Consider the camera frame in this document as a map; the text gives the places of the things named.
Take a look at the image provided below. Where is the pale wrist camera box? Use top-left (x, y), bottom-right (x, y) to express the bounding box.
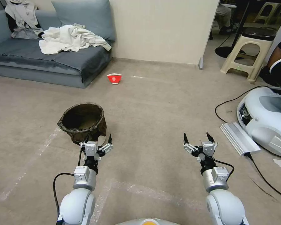
top-left (85, 141), bottom-right (97, 157)
top-left (200, 141), bottom-right (215, 156)

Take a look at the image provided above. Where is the standing person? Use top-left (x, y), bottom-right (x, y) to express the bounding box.
top-left (258, 30), bottom-right (281, 83)

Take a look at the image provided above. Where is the seated person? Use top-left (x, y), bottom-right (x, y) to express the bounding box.
top-left (216, 3), bottom-right (233, 36)

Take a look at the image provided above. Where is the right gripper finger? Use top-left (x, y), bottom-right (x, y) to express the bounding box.
top-left (183, 133), bottom-right (199, 154)
top-left (206, 132), bottom-right (219, 151)

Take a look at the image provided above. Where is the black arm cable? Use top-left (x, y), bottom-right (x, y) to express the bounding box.
top-left (52, 172), bottom-right (75, 219)
top-left (210, 156), bottom-right (235, 184)

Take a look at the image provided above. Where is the blue-grey sofa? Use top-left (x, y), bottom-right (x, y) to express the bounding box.
top-left (0, 0), bottom-right (115, 89)

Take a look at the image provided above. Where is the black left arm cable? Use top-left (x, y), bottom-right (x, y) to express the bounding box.
top-left (52, 172), bottom-right (75, 219)

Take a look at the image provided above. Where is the black floor stand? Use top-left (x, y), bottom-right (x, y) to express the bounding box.
top-left (214, 0), bottom-right (251, 58)

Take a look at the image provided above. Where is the beige partition panel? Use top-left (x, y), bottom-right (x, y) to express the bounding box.
top-left (108, 0), bottom-right (221, 70)

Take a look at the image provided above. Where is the beige plastic stool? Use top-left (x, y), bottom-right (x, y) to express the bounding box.
top-left (220, 33), bottom-right (275, 85)

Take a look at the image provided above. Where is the red paper cup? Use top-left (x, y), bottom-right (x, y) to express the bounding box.
top-left (106, 73), bottom-right (123, 86)

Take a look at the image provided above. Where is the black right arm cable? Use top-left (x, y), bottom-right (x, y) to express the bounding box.
top-left (210, 156), bottom-right (235, 184)

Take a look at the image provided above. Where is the white and black jacket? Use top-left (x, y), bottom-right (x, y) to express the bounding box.
top-left (4, 0), bottom-right (44, 39)

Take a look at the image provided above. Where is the black device on stool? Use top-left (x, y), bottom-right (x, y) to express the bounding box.
top-left (241, 27), bottom-right (278, 41)

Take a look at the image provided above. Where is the brown fabric trash can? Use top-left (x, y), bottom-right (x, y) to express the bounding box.
top-left (57, 102), bottom-right (108, 146)

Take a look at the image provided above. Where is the blue-grey sofa cushion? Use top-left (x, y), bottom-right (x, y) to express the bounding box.
top-left (51, 0), bottom-right (116, 43)

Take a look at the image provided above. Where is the black floor cable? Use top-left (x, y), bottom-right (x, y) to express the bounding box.
top-left (214, 86), bottom-right (265, 124)
top-left (244, 152), bottom-right (281, 200)

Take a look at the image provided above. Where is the silver aluminium rail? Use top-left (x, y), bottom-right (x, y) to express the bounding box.
top-left (219, 122), bottom-right (262, 157)

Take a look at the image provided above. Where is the pale yellow plastic stool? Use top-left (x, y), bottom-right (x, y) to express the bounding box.
top-left (255, 2), bottom-right (281, 25)

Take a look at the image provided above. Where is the crumpled white cloth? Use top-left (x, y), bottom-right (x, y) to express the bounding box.
top-left (38, 23), bottom-right (112, 55)

